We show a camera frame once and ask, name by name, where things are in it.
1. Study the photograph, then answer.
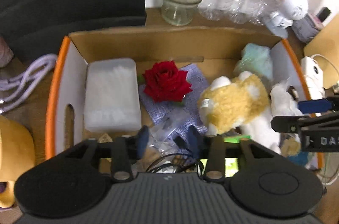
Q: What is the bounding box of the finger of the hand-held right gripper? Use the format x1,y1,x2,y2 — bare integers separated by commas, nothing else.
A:
271,112,339,134
298,97,339,114

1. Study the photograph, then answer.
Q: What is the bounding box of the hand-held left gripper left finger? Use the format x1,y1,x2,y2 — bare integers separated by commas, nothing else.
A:
64,125,150,182

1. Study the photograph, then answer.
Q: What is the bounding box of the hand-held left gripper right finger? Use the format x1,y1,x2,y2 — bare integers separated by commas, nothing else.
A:
186,125,274,182

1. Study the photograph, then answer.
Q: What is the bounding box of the white tissue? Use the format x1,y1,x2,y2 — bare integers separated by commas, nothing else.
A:
270,80,303,119

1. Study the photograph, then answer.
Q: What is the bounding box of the black binder clip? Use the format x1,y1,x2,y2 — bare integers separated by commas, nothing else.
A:
287,86,299,99

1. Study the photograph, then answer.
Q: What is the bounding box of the black hair tie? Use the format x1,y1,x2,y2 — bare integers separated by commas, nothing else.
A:
145,152,205,175

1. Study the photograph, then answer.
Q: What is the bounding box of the clear plastic packet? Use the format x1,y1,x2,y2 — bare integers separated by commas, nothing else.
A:
148,110,197,156

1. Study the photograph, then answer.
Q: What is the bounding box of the small yellow tile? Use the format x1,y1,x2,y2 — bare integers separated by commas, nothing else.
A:
97,133,113,145

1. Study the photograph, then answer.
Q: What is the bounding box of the green packet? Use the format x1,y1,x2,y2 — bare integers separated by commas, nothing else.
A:
223,135,251,177

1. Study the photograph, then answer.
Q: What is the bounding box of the yellow white plush toy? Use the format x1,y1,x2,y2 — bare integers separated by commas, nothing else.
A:
197,71,282,153

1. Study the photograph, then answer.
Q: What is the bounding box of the translucent cotton swab box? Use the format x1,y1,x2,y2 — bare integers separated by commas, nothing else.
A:
83,58,142,132

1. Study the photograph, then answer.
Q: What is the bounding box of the lilac drawstring pouch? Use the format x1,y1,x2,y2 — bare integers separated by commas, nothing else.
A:
139,64,210,140

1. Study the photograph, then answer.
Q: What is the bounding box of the red artificial rose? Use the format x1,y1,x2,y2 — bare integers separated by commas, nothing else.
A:
137,60,193,106

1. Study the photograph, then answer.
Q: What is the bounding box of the iridescent plastic bag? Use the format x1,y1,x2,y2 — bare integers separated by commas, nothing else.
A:
233,43,274,81

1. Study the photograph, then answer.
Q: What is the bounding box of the red cardboard box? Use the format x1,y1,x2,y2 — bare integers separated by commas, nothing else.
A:
44,26,325,174

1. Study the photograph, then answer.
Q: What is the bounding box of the grey box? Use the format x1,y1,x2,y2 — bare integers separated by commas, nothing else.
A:
292,13,325,43

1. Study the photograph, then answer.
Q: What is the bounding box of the white round speaker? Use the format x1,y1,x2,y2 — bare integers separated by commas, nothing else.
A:
265,0,309,38

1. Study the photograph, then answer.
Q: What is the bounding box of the yellow mug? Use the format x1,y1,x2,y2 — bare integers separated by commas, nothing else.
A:
0,115,36,209

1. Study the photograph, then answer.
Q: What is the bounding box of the white power strip with cables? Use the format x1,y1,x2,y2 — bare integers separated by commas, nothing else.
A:
300,56,327,98

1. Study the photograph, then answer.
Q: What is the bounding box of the lilac cable bundle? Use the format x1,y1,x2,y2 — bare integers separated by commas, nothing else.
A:
0,54,58,115

